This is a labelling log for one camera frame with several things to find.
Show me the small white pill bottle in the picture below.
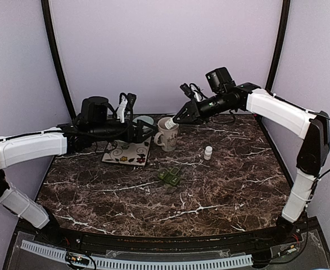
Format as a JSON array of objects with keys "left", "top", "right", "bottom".
[{"left": 164, "top": 118, "right": 178, "bottom": 130}]

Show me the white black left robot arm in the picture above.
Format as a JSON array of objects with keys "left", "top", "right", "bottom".
[{"left": 0, "top": 93, "right": 157, "bottom": 245}]

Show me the black left frame post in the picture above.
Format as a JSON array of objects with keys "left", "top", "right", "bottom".
[{"left": 40, "top": 0, "right": 76, "bottom": 119}]

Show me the white pill bottle orange label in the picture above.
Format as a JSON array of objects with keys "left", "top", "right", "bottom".
[{"left": 204, "top": 146, "right": 213, "bottom": 160}]

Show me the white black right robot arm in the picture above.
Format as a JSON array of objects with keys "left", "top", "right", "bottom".
[{"left": 165, "top": 67, "right": 330, "bottom": 244}]

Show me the white slotted cable duct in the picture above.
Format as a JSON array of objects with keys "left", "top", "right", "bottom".
[{"left": 20, "top": 240, "right": 253, "bottom": 269}]

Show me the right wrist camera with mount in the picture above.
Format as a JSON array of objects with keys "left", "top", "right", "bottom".
[{"left": 180, "top": 83, "right": 206, "bottom": 102}]

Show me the celadon ceramic bowl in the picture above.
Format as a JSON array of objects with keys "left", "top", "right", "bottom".
[{"left": 133, "top": 115, "right": 154, "bottom": 133}]

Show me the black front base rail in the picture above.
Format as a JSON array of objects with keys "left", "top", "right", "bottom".
[{"left": 15, "top": 219, "right": 317, "bottom": 255}]

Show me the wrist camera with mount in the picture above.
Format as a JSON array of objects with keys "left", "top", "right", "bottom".
[
  {"left": 180, "top": 83, "right": 206, "bottom": 102},
  {"left": 116, "top": 92, "right": 137, "bottom": 123}
]

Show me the green weekly pill organizer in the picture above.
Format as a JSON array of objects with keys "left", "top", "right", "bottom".
[{"left": 157, "top": 167, "right": 180, "bottom": 186}]

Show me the black frame post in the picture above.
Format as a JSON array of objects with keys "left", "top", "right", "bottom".
[
  {"left": 40, "top": 0, "right": 76, "bottom": 119},
  {"left": 265, "top": 0, "right": 291, "bottom": 91}
]

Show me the floral square ceramic plate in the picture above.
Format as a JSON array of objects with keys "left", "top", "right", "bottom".
[{"left": 102, "top": 138, "right": 151, "bottom": 166}]

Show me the beige printed ceramic mug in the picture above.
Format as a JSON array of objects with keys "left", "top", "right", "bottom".
[{"left": 153, "top": 117, "right": 179, "bottom": 152}]

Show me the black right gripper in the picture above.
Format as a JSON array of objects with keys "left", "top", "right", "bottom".
[{"left": 174, "top": 92, "right": 234, "bottom": 124}]

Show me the black right frame post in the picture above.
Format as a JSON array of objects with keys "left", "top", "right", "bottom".
[{"left": 265, "top": 0, "right": 291, "bottom": 91}]

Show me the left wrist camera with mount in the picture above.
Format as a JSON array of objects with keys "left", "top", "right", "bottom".
[{"left": 116, "top": 92, "right": 137, "bottom": 123}]

